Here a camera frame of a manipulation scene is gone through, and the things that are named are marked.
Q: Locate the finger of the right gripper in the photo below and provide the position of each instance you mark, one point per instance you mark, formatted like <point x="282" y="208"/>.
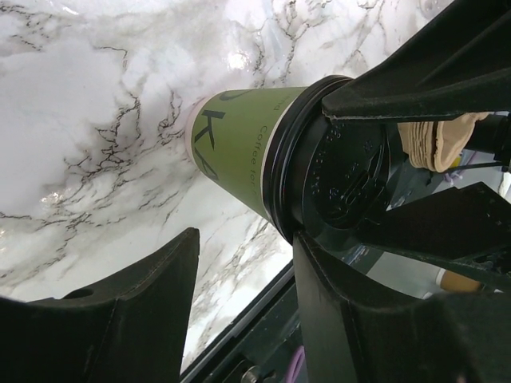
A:
<point x="464" y="230"/>
<point x="458" y="63"/>

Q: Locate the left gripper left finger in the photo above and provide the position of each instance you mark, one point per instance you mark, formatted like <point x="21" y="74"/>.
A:
<point x="128" y="327"/>

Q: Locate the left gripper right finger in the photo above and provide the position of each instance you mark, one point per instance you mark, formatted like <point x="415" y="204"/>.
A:
<point x="358" y="330"/>

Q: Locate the cardboard cup carrier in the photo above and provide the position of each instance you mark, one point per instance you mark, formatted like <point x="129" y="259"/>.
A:
<point x="434" y="145"/>

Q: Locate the black coffee lid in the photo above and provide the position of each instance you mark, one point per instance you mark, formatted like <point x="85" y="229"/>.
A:
<point x="328" y="179"/>

